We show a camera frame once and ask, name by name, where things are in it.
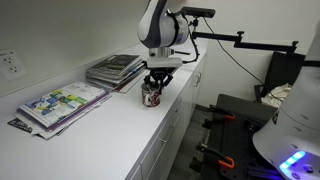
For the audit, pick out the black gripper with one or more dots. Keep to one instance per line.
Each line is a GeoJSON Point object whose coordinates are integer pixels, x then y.
{"type": "Point", "coordinates": [161, 74]}

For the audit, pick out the red patterned mug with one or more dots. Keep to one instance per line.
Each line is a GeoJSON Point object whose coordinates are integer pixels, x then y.
{"type": "Point", "coordinates": [150, 96]}

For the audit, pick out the black marker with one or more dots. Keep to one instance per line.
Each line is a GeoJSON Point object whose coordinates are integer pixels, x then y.
{"type": "Point", "coordinates": [147, 82]}

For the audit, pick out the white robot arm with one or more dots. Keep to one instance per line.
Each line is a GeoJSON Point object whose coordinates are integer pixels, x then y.
{"type": "Point", "coordinates": [159, 30]}

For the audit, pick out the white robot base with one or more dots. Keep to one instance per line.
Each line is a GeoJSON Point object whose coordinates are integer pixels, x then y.
{"type": "Point", "coordinates": [290, 140]}

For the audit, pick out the dark book stack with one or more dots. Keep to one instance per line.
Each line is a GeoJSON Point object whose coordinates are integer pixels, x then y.
{"type": "Point", "coordinates": [115, 71]}

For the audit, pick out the white cabinet drawers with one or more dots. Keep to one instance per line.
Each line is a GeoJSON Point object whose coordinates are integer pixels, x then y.
{"type": "Point", "coordinates": [158, 156]}

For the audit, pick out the black robot cart table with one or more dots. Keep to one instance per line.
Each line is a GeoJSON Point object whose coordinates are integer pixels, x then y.
{"type": "Point", "coordinates": [233, 138]}

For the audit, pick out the colourful magazine stack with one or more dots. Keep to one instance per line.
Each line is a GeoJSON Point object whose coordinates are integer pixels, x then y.
{"type": "Point", "coordinates": [58, 109]}

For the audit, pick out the white crumpled bag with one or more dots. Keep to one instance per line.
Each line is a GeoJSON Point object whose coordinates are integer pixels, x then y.
{"type": "Point", "coordinates": [276, 96]}

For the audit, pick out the black chair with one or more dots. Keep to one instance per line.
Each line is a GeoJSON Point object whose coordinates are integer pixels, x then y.
{"type": "Point", "coordinates": [282, 69]}

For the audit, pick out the black card on counter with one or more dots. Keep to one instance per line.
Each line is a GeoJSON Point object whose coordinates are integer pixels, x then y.
{"type": "Point", "coordinates": [20, 125]}

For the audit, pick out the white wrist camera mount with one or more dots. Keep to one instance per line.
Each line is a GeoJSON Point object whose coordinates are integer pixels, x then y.
{"type": "Point", "coordinates": [160, 62]}

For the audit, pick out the black camera on mount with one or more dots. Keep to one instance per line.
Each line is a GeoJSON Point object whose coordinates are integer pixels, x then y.
{"type": "Point", "coordinates": [198, 12]}

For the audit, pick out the upper orange-handled clamp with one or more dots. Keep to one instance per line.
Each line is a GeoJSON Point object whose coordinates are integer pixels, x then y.
{"type": "Point", "coordinates": [219, 114]}

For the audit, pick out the orange-handled clamp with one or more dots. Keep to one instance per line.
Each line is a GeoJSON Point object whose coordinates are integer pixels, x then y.
{"type": "Point", "coordinates": [219, 114]}
{"type": "Point", "coordinates": [221, 159]}

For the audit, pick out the lower orange-handled clamp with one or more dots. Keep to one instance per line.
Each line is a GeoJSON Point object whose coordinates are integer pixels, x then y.
{"type": "Point", "coordinates": [221, 159]}

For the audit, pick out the white wall outlet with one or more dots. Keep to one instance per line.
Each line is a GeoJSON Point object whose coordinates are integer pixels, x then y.
{"type": "Point", "coordinates": [11, 65]}

